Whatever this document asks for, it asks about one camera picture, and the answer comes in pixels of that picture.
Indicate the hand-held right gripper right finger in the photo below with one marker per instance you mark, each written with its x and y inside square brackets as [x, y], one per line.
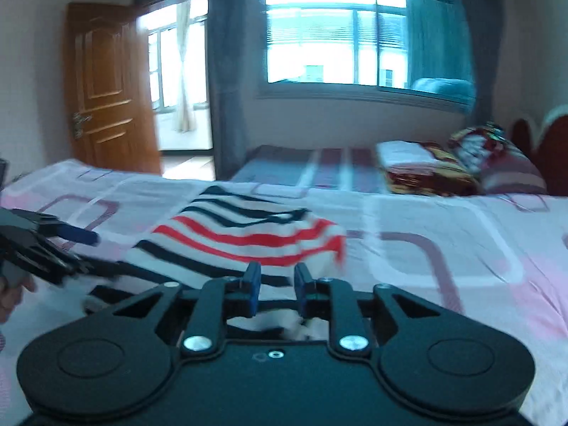
[301, 290]

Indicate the red patterned pillow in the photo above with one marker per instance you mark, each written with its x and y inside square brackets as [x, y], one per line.
[497, 159]

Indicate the grey striped bed sheet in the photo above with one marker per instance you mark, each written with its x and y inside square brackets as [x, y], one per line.
[284, 164]

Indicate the pink patterned bed sheet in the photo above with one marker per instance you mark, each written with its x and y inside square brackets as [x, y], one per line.
[443, 230]

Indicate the black and red striped shirt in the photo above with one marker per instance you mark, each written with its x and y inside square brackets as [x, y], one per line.
[248, 230]

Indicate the brown wooden door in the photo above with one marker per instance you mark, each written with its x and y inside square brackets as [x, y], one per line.
[111, 97]

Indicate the dark grey curtain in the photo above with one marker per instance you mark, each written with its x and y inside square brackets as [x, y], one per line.
[486, 31]
[226, 75]

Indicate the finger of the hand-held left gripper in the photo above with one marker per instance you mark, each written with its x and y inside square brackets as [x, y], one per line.
[53, 262]
[80, 235]

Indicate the teal sheer curtain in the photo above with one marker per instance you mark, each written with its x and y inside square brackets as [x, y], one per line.
[439, 53]

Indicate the balcony window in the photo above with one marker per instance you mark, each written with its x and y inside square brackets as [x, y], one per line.
[162, 53]

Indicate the folded red patterned blanket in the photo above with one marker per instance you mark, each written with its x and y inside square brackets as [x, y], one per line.
[421, 173]

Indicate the person's left hand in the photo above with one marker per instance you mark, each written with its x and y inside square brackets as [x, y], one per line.
[9, 301]

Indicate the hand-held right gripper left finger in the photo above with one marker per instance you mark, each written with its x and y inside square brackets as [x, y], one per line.
[253, 288]

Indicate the white curtain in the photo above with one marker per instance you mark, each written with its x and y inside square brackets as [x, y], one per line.
[184, 75]

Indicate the bedroom window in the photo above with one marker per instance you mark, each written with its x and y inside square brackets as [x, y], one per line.
[319, 44]

